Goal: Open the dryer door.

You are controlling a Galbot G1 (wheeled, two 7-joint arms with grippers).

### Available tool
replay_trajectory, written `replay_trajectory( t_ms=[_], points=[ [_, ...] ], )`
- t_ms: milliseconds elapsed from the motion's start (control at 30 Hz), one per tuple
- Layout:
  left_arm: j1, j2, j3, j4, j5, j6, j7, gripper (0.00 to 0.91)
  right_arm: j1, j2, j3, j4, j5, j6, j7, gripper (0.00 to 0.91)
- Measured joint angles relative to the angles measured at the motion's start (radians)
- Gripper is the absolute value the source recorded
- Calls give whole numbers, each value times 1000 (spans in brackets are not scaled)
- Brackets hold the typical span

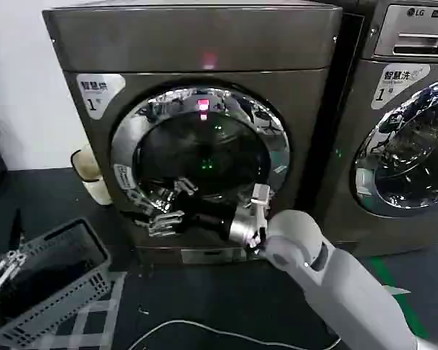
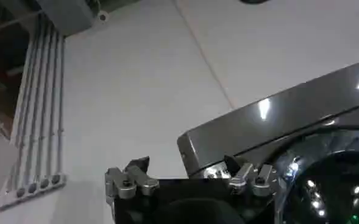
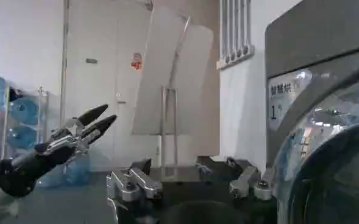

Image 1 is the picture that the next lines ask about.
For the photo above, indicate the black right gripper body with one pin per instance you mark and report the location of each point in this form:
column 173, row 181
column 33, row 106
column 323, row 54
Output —
column 208, row 218

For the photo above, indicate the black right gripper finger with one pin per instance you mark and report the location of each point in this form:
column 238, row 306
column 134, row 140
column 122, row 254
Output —
column 166, row 224
column 184, row 187

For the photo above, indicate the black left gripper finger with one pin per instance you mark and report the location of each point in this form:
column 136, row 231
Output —
column 5, row 270

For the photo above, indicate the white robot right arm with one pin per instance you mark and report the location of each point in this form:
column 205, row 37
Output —
column 350, row 284

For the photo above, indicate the round glass dryer door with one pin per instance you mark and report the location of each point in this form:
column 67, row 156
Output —
column 211, row 142

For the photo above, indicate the grey plastic laundry basket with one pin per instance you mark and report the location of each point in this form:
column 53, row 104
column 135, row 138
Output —
column 76, row 291

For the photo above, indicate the beige plastic bin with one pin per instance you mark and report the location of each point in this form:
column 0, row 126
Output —
column 91, row 175

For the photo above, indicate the dark cloth with white lines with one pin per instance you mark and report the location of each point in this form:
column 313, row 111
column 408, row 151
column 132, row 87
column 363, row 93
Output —
column 91, row 321

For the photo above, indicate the white number sticker on dryer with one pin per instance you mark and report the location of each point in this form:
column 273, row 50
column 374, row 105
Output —
column 98, row 93

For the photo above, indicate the grey dryer with round door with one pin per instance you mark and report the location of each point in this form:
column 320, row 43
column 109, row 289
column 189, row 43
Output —
column 190, row 40

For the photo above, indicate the grey washer with drawer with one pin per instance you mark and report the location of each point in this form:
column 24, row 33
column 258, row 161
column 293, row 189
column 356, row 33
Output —
column 372, row 127

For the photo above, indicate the round glass washer door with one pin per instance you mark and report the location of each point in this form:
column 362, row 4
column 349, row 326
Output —
column 416, row 160

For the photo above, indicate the white number sticker on washer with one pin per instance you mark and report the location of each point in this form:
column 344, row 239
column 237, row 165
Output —
column 399, row 82

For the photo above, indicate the silver washer detergent drawer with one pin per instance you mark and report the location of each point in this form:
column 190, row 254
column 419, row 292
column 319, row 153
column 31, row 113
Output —
column 416, row 25

